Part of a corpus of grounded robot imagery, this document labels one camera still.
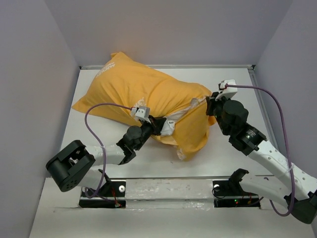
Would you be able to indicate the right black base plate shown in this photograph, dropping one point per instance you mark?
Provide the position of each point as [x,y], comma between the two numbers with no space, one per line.
[228,193]

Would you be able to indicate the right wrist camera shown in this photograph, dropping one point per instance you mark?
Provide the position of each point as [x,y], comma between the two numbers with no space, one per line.
[226,89]

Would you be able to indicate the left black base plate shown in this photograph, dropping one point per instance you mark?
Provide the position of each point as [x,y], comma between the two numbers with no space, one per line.
[110,196]

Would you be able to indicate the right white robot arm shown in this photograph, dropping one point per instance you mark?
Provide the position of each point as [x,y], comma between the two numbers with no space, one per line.
[290,187]

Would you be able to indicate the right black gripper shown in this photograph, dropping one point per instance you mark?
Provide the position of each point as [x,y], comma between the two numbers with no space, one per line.
[213,102]

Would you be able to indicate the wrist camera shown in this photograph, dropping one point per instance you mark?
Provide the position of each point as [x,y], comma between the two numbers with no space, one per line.
[226,89]
[140,113]

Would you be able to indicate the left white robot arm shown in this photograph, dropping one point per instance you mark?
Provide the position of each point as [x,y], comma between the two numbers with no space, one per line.
[72,166]

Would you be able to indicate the white pillow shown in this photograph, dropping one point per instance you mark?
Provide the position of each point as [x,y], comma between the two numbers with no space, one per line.
[172,119]

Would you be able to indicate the yellow orange pillowcase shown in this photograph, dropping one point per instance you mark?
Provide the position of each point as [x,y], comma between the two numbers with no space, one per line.
[124,83]

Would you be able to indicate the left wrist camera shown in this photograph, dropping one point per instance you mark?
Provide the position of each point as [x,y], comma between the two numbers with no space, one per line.
[140,113]

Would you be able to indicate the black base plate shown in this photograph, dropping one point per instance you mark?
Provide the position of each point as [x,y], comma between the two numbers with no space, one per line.
[110,196]
[228,193]

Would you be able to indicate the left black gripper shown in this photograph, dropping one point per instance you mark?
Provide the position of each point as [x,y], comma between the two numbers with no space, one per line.
[155,126]

